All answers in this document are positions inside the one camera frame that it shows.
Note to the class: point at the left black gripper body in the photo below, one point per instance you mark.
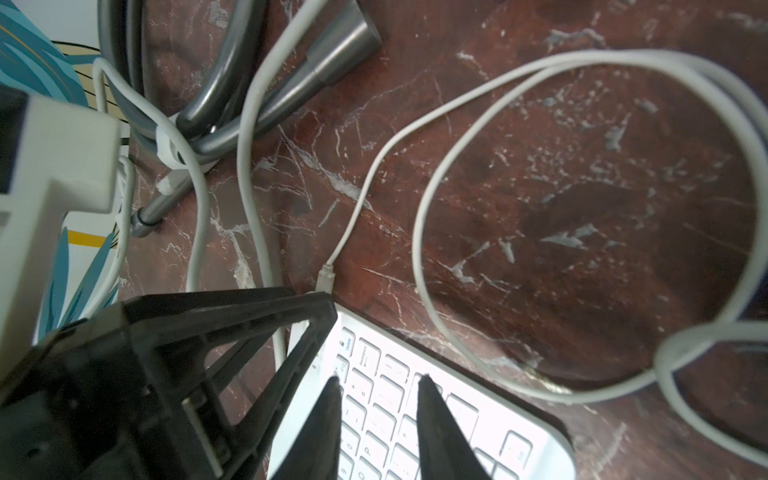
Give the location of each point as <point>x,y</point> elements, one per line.
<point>134,392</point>

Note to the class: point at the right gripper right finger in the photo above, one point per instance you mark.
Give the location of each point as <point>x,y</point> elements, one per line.
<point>444,452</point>

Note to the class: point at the white wireless keyboard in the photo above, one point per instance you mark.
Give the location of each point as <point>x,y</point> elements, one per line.
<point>407,415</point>

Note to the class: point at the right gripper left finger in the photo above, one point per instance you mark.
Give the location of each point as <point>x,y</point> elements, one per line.
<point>315,453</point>

